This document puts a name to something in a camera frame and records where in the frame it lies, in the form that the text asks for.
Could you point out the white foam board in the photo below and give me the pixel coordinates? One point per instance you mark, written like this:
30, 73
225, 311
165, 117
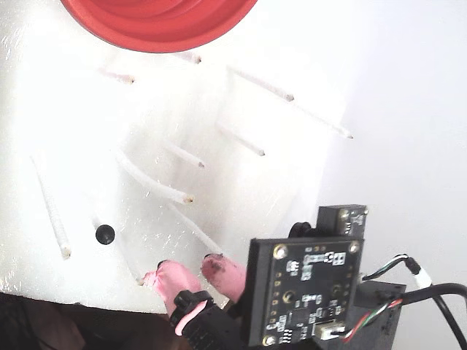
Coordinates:
73, 120

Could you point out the red collapsible cup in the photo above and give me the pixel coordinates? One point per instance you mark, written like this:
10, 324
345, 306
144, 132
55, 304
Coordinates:
157, 25

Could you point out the pink padded gripper finger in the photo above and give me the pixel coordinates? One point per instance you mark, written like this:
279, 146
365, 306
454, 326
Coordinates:
171, 280
224, 275

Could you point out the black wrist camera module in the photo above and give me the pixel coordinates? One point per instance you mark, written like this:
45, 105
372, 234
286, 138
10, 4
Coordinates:
310, 291

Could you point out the blueberry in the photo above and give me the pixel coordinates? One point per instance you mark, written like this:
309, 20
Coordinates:
105, 234

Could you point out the small black camera board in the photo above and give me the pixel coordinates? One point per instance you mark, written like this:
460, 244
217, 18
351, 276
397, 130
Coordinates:
335, 220

